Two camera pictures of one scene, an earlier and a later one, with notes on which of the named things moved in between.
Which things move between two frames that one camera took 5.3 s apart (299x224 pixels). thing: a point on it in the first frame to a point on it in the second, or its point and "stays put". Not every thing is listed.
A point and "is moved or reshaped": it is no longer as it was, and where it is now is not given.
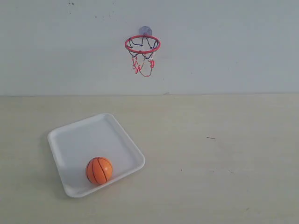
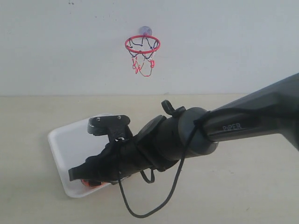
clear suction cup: (145, 30) stays put
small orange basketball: (99, 170) is moved or reshaped
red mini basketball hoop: (141, 48) stays put
